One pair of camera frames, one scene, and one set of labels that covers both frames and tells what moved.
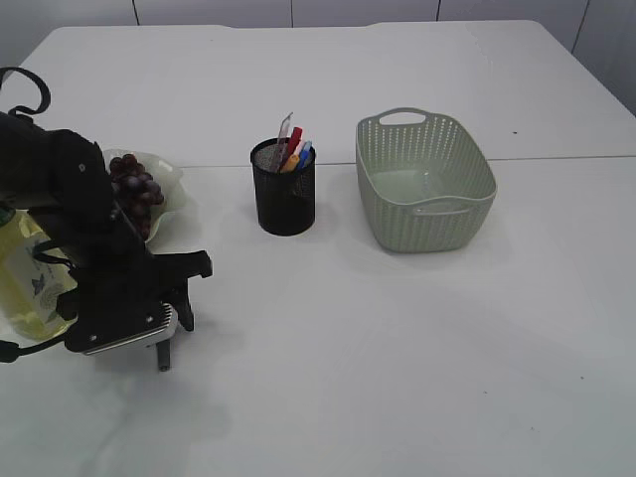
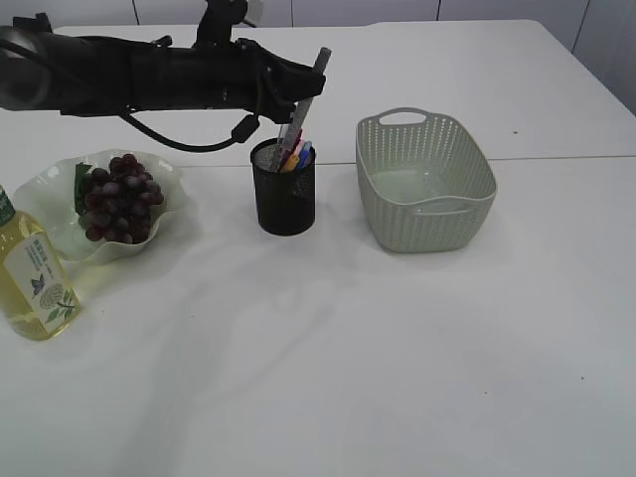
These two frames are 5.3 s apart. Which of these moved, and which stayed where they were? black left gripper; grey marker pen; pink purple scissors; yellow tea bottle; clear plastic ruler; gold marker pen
Moved: grey marker pen; black left gripper
Stayed: pink purple scissors; gold marker pen; yellow tea bottle; clear plastic ruler
